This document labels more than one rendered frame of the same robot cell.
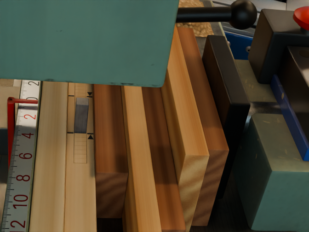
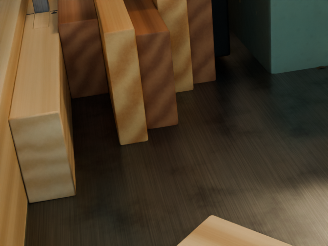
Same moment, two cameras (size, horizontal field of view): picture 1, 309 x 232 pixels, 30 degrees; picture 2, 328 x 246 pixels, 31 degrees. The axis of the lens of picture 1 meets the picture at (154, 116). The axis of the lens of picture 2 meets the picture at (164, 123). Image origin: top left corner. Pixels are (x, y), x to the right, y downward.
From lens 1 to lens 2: 0.18 m
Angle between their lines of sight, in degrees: 11
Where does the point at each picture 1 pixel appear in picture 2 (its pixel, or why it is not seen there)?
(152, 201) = (121, 11)
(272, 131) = not seen: outside the picture
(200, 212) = (200, 59)
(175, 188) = (153, 10)
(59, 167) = (10, 22)
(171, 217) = (150, 26)
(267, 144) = not seen: outside the picture
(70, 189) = (27, 44)
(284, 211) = (305, 34)
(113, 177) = (80, 28)
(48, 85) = not seen: outside the picture
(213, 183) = (204, 8)
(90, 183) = (52, 36)
